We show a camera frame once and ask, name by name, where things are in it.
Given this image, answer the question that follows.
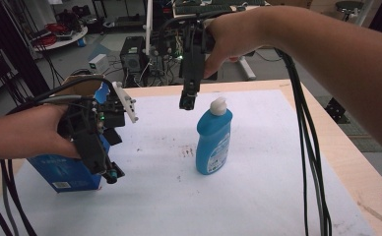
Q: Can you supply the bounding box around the red cable coil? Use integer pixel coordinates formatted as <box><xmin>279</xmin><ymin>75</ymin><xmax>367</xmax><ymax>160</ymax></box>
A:
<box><xmin>32</xmin><ymin>22</ymin><xmax>71</xmax><ymax>47</ymax></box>

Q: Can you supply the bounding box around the round white table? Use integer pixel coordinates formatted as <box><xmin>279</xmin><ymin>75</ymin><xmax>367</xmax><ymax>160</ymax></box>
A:
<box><xmin>33</xmin><ymin>25</ymin><xmax>90</xmax><ymax>52</ymax></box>

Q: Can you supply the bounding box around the blue detergent bottle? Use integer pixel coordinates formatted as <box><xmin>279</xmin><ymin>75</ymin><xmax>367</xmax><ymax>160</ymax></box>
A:
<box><xmin>195</xmin><ymin>96</ymin><xmax>234</xmax><ymax>176</ymax></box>

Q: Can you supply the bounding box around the person's right hand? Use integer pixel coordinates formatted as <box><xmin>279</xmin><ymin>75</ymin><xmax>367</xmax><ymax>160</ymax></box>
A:
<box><xmin>202</xmin><ymin>5</ymin><xmax>281</xmax><ymax>81</ymax></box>

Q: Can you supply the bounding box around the white pole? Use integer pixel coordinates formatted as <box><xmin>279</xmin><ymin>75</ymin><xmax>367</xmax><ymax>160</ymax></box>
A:
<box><xmin>145</xmin><ymin>0</ymin><xmax>155</xmax><ymax>57</ymax></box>

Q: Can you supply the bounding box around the white box device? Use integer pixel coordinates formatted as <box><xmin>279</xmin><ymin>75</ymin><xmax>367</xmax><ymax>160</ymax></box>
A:
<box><xmin>88</xmin><ymin>53</ymin><xmax>110</xmax><ymax>75</ymax></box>

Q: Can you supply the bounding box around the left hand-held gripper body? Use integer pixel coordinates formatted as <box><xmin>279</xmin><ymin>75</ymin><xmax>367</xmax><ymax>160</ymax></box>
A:
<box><xmin>56</xmin><ymin>81</ymin><xmax>140</xmax><ymax>175</ymax></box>

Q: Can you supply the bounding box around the black computer tower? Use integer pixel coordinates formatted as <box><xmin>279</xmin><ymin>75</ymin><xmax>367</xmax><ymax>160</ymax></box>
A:
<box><xmin>119</xmin><ymin>35</ymin><xmax>148</xmax><ymax>89</ymax></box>

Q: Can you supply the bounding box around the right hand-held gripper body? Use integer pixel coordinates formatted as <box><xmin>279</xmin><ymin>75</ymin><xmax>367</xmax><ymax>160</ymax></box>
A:
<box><xmin>180</xmin><ymin>18</ymin><xmax>218</xmax><ymax>83</ymax></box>

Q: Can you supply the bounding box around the grey cable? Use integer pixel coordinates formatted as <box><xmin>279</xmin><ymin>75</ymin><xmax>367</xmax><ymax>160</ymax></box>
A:
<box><xmin>1</xmin><ymin>94</ymin><xmax>84</xmax><ymax>236</ymax></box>

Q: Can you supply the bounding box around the dark keyboard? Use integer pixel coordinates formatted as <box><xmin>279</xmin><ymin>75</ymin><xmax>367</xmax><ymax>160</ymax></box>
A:
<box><xmin>173</xmin><ymin>3</ymin><xmax>236</xmax><ymax>16</ymax></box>

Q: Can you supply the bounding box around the black metal bracket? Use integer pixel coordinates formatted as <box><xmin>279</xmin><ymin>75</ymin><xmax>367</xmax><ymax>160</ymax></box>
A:
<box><xmin>324</xmin><ymin>96</ymin><xmax>349</xmax><ymax>124</ymax></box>

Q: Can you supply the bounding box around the blue cardboard box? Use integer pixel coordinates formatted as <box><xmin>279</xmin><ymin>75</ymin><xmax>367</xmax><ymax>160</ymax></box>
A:
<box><xmin>26</xmin><ymin>74</ymin><xmax>128</xmax><ymax>194</ymax></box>

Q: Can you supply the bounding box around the person's left hand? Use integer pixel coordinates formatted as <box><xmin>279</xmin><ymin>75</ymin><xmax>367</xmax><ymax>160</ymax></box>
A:
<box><xmin>11</xmin><ymin>103</ymin><xmax>83</xmax><ymax>161</ymax></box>

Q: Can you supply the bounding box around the white desk foot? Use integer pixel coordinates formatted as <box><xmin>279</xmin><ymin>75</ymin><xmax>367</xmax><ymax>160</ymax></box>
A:
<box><xmin>237</xmin><ymin>55</ymin><xmax>258</xmax><ymax>82</ymax></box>

